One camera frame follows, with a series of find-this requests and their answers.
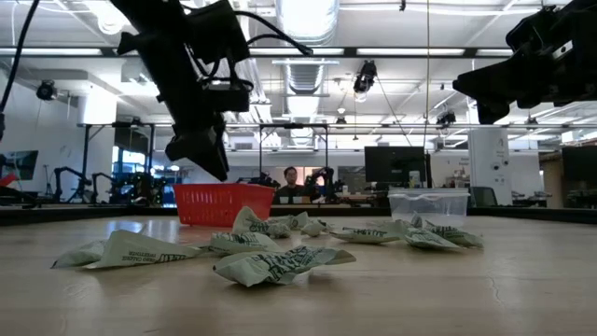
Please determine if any white pillar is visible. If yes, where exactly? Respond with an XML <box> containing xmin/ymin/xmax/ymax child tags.
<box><xmin>467</xmin><ymin>127</ymin><xmax>514</xmax><ymax>207</ymax></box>

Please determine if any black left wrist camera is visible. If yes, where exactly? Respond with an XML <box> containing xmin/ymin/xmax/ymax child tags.
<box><xmin>204</xmin><ymin>78</ymin><xmax>256</xmax><ymax>114</ymax></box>

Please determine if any black aluminium table frame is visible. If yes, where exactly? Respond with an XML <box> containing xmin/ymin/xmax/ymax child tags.
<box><xmin>0</xmin><ymin>203</ymin><xmax>597</xmax><ymax>227</ymax></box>

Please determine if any red plastic slotted basket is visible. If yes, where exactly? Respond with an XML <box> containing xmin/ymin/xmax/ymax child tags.
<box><xmin>173</xmin><ymin>182</ymin><xmax>276</xmax><ymax>229</ymax></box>

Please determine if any black hanging cable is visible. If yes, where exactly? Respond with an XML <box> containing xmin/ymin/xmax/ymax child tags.
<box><xmin>0</xmin><ymin>0</ymin><xmax>42</xmax><ymax>142</ymax></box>

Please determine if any clear plastic container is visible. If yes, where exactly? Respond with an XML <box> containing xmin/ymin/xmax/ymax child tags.
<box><xmin>387</xmin><ymin>188</ymin><xmax>471</xmax><ymax>229</ymax></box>

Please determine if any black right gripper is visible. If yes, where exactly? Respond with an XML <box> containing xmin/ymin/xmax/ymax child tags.
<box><xmin>451</xmin><ymin>0</ymin><xmax>597</xmax><ymax>125</ymax></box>

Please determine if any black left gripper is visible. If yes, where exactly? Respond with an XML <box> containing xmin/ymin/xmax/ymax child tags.
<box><xmin>116</xmin><ymin>0</ymin><xmax>256</xmax><ymax>182</ymax></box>

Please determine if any person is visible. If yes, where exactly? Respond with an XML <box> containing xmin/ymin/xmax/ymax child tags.
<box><xmin>273</xmin><ymin>165</ymin><xmax>310</xmax><ymax>205</ymax></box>

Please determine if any black overhead camera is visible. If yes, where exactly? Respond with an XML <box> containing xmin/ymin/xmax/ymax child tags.
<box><xmin>352</xmin><ymin>59</ymin><xmax>379</xmax><ymax>103</ymax></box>

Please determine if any black left wrist camera cable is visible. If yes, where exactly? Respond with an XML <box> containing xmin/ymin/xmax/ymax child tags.
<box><xmin>235</xmin><ymin>9</ymin><xmax>314</xmax><ymax>57</ymax></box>

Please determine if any black computer monitor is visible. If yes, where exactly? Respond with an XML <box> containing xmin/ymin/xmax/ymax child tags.
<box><xmin>364</xmin><ymin>145</ymin><xmax>433</xmax><ymax>185</ymax></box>
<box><xmin>0</xmin><ymin>149</ymin><xmax>40</xmax><ymax>182</ymax></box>

